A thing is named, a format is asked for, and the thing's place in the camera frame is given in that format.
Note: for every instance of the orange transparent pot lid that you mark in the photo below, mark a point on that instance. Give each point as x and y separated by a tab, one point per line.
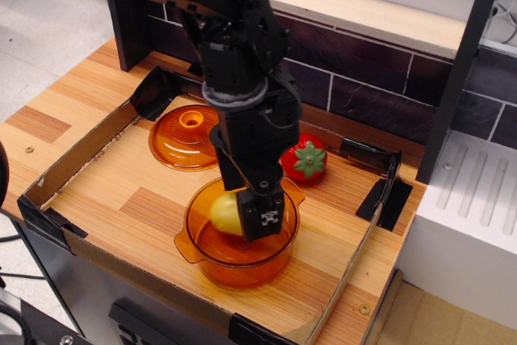
181	138

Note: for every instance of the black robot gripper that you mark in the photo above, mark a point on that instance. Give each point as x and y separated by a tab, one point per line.
249	143

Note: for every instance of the orange transparent pot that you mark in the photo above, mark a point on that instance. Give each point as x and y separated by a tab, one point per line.
231	260

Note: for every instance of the yellow plastic potato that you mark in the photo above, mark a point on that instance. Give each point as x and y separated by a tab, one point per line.
224	214

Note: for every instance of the black toy oven front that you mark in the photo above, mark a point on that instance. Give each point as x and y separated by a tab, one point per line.
145	325

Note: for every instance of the cardboard fence with black tape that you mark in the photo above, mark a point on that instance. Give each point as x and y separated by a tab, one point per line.
109	200

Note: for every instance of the white toy sink drainer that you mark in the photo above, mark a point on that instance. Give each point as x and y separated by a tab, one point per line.
461	246

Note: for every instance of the toy kitchen shelf backsplash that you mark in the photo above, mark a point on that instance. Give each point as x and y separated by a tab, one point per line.
368	68

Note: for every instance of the red plastic strawberry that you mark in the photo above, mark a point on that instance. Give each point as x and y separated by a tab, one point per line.
306	160

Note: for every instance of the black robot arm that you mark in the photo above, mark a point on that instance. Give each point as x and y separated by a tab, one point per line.
241	45

